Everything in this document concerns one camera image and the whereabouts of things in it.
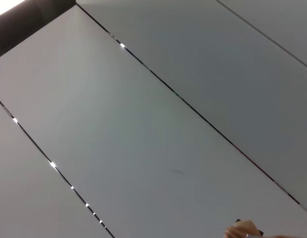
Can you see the khaki canvas food bag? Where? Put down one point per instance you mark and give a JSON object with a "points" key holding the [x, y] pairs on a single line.
{"points": [[242, 229]]}

